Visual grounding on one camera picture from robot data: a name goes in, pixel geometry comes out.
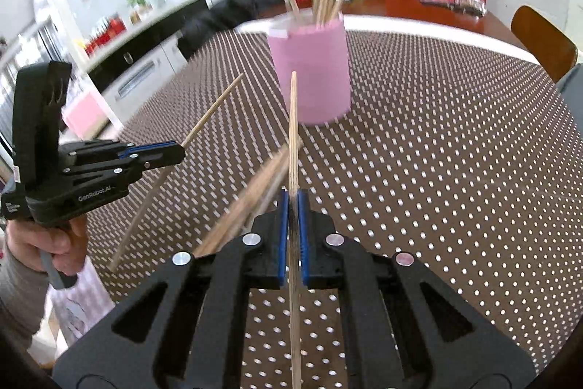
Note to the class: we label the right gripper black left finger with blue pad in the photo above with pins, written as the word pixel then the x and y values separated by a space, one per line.
pixel 184 326

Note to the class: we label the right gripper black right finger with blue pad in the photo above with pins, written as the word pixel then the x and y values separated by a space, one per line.
pixel 403 327

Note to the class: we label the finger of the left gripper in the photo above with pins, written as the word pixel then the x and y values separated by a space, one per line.
pixel 155 147
pixel 155 161

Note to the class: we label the grey sleeved left forearm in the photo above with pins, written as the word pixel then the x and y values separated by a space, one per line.
pixel 23 294

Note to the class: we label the person's left hand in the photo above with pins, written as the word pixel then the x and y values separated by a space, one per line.
pixel 68 247

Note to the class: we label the pink stool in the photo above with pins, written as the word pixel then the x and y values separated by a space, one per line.
pixel 84 116

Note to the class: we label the white black sideboard cabinet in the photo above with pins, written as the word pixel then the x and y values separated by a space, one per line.
pixel 130 68

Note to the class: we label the wooden chopstick on table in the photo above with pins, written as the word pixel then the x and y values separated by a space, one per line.
pixel 259 192
pixel 215 239

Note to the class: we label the red box on sideboard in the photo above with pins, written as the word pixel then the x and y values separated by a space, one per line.
pixel 108 30

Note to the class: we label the small green potted plant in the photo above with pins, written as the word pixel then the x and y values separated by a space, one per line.
pixel 139 9

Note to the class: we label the black jacket on chair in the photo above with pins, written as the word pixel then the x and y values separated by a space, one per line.
pixel 224 16

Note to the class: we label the pink cylindrical utensil holder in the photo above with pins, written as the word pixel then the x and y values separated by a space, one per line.
pixel 318 55

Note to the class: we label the brown polka dot tablecloth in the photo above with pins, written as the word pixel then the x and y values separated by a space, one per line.
pixel 466 158

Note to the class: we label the wooden chair back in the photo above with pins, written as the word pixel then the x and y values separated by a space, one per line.
pixel 551 47

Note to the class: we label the clear snack bag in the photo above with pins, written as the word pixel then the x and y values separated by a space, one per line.
pixel 475 8

